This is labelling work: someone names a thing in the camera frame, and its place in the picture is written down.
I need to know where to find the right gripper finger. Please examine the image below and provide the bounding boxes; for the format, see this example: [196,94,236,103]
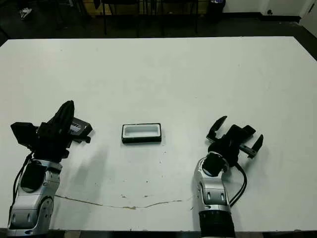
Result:
[206,116,228,143]
[247,134,264,159]

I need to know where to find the white sneaker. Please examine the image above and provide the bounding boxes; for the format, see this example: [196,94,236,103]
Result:
[19,7,33,19]

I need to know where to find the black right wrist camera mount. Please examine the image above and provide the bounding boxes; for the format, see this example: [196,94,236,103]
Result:
[226,123,256,143]

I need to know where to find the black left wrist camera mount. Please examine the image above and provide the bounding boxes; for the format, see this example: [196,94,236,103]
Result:
[10,121,38,150]

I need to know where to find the black box with white insert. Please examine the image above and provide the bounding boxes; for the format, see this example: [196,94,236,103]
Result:
[121,123,163,144]

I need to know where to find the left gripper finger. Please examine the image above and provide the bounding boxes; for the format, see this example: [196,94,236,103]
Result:
[52,101,68,134]
[63,100,75,136]

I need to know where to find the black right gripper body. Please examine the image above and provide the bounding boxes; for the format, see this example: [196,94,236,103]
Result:
[207,135,256,167]

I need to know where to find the black metal chair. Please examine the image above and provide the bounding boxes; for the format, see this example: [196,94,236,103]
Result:
[161,0,200,34]
[102,0,141,36]

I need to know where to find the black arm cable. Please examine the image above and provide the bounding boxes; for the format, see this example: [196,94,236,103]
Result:
[229,163,248,207]
[11,152,34,206]

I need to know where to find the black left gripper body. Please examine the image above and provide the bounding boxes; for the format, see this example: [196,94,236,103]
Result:
[32,121,92,163]

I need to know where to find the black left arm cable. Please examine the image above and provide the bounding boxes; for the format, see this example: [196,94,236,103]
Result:
[11,152,34,206]

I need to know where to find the white cabinet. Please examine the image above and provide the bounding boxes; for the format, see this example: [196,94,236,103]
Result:
[301,0,317,28]

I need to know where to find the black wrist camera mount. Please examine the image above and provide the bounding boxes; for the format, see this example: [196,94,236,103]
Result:
[226,123,256,143]
[10,121,38,150]

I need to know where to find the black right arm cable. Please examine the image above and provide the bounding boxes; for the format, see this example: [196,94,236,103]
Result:
[229,163,248,207]

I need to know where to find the black box lid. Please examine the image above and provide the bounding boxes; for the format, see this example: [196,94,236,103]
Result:
[71,118,94,137]

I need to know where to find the black waste bin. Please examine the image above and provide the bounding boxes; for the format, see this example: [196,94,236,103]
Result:
[207,0,226,17]

